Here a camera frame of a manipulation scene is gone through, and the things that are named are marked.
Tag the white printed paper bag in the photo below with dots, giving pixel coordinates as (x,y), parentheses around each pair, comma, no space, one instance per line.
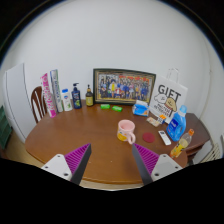
(168,96)

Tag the framed group photo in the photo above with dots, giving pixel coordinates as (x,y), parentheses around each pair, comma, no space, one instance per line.
(124,86)

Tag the pink mug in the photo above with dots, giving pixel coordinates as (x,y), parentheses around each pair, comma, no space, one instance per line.
(125,130)

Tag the tall pink-white box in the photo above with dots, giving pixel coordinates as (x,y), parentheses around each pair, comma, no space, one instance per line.
(48,96)

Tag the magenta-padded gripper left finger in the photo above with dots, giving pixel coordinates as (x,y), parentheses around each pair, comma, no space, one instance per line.
(77,159)

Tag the white lotion bottle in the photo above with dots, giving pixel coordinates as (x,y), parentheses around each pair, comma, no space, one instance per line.
(67,101)

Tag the small patterned snack packet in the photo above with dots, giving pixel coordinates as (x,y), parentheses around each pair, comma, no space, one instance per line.
(153,121)

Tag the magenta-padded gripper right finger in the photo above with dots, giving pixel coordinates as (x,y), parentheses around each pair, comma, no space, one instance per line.
(146,159)

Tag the dark blue pump bottle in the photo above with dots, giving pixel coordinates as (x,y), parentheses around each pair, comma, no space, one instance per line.
(77,99)

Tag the tall green-white box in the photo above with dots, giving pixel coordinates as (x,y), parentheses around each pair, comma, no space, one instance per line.
(57,91)

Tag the round red coaster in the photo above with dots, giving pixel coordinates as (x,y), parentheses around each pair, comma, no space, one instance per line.
(148,137)

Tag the orange-capped juice bottle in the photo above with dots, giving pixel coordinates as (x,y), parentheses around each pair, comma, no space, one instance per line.
(181,145)

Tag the white radiator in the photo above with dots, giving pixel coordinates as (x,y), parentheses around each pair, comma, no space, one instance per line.
(211,154)

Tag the dark green crate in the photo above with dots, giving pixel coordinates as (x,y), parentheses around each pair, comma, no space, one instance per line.
(5,128)

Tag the white remote control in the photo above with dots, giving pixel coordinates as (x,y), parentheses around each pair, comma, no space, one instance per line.
(164,138)

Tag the blue detergent bottle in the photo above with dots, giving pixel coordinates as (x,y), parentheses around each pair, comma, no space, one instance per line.
(176,126)

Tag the colourful puzzle cube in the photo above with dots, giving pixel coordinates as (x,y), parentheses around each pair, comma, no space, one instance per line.
(161,119)

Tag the amber pump bottle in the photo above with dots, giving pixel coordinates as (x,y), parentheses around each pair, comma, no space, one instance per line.
(89,99)

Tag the brown wooden chair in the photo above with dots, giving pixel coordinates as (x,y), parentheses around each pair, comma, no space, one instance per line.
(35,100)

